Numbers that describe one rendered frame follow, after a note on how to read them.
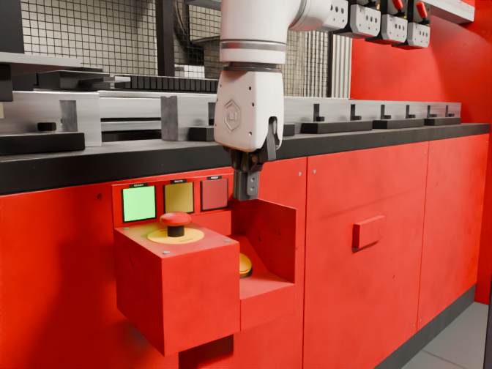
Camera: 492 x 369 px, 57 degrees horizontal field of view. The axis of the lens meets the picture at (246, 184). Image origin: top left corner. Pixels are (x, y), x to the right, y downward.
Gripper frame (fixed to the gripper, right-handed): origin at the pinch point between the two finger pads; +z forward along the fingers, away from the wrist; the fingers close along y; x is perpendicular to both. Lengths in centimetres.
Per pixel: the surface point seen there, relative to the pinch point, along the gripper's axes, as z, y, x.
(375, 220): 25, -33, 71
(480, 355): 86, -24, 133
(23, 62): -14.6, -5.5, -26.0
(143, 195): 2.7, -9.7, -10.7
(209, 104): -7.6, -42.5, 18.9
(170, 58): -20, -123, 48
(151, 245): 6.0, 1.0, -14.1
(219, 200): 4.9, -9.5, 1.8
